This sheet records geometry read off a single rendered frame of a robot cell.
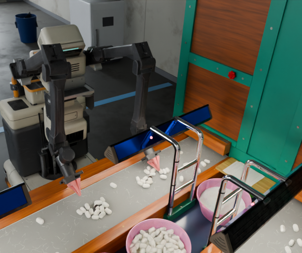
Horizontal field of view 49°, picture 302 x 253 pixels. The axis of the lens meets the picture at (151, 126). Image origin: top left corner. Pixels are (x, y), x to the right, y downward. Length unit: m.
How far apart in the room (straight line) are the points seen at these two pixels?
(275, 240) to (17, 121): 1.63
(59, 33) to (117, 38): 3.38
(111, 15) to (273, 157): 3.72
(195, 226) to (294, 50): 0.91
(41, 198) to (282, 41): 1.30
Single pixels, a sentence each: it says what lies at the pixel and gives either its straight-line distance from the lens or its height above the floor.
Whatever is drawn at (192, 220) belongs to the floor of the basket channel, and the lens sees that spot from 1.66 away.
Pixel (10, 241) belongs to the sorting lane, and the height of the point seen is 0.74.
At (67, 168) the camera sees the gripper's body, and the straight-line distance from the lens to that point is 1.54.
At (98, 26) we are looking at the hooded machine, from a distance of 4.97.
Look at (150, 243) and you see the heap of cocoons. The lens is 1.47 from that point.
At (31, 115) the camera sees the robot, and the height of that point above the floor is 0.77.
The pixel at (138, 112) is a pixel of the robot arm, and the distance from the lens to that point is 1.71.
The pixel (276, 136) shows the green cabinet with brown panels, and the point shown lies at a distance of 1.76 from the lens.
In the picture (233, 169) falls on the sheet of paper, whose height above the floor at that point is 0.78.
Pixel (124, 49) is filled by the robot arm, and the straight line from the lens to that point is 1.70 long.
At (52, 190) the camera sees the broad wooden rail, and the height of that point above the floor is 0.77.
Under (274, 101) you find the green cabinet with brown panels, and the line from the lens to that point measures 1.70.
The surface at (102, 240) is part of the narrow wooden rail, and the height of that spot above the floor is 0.77.
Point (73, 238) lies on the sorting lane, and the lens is 1.48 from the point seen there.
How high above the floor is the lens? 1.87
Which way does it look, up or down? 31 degrees down
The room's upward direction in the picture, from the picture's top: 4 degrees clockwise
